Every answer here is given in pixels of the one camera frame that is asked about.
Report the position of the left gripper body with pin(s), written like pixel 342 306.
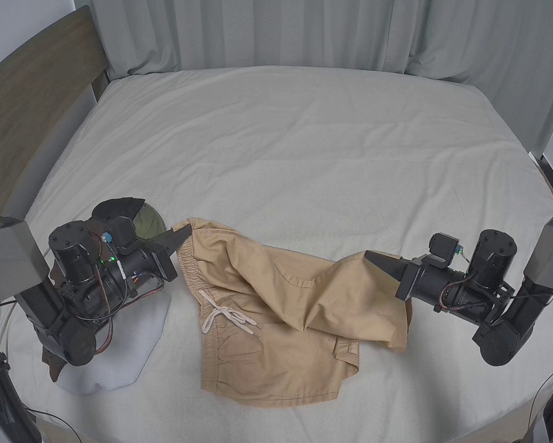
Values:
pixel 136 270

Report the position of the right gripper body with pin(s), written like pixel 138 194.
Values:
pixel 435 284

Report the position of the tan shorts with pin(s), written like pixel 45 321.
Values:
pixel 267 293

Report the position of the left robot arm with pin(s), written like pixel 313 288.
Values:
pixel 69 344

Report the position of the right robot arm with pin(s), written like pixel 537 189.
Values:
pixel 502 335

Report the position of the bed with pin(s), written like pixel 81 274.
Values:
pixel 327 164

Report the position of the green garment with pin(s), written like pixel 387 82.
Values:
pixel 149 222

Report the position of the black garment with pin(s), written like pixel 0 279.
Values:
pixel 115 210

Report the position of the white garment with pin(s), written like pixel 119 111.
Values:
pixel 129 353

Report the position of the brown garment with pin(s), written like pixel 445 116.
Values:
pixel 52 369

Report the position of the pale green curtain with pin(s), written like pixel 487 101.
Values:
pixel 488 26
pixel 235 16

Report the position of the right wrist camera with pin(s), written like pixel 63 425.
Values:
pixel 442 245

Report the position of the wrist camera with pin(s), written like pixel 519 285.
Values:
pixel 442 245
pixel 122 231

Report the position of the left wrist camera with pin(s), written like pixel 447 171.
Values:
pixel 122 231

